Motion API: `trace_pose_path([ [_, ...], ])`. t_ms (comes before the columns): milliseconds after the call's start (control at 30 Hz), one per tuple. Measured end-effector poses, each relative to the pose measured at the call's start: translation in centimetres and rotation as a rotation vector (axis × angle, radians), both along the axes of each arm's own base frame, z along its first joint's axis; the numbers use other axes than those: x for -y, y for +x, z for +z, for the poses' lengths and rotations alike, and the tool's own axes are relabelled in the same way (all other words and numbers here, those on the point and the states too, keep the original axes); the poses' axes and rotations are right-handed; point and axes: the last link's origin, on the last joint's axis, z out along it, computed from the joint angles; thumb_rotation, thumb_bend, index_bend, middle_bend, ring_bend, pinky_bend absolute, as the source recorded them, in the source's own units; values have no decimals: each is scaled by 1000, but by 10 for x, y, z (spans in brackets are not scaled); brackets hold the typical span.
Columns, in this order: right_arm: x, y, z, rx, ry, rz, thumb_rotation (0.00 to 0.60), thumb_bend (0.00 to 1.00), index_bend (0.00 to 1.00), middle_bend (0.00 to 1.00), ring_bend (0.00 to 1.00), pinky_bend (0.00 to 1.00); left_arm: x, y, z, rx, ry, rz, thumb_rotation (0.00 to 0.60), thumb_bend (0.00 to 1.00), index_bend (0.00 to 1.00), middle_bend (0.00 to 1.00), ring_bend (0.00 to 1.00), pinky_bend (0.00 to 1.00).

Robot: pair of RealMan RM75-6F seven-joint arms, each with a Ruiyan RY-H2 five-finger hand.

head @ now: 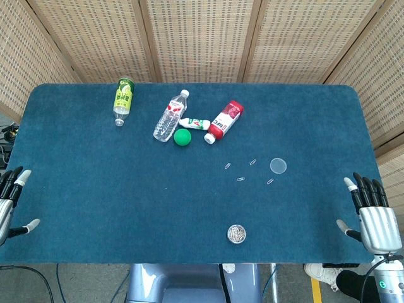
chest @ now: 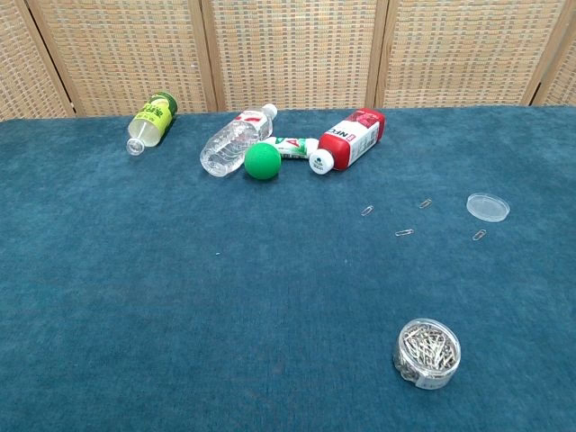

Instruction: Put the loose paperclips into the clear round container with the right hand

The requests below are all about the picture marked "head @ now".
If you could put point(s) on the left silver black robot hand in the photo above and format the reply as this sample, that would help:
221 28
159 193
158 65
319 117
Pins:
4 208

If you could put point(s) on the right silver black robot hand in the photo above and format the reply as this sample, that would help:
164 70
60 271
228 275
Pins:
378 227

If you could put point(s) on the black trouser leg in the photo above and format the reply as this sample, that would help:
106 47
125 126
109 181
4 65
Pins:
350 284

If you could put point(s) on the white shoe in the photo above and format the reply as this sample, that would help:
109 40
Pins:
318 273

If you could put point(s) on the blue felt table cover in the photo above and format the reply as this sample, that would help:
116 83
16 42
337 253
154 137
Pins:
94 189

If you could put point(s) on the clear round plastic lid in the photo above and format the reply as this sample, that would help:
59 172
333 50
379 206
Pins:
278 165

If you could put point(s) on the white metal table leg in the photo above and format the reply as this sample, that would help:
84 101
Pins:
274 284

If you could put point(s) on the clear round paper clip container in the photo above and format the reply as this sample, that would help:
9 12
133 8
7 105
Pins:
237 234

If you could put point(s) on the yellow-green label drink bottle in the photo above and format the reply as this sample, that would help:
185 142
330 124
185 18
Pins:
123 101

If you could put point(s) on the clear plastic water bottle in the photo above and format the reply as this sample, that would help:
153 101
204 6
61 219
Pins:
167 120

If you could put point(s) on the red white juice bottle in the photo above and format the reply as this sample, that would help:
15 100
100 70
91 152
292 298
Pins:
224 121

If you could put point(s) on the green ball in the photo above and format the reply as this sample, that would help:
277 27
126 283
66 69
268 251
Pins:
182 137

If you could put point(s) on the blue-grey robot torso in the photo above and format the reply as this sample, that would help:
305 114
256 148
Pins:
189 281

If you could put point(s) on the white toothpaste tube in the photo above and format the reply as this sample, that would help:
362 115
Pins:
195 123

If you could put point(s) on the woven rattan folding screen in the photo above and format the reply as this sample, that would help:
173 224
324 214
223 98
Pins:
202 38

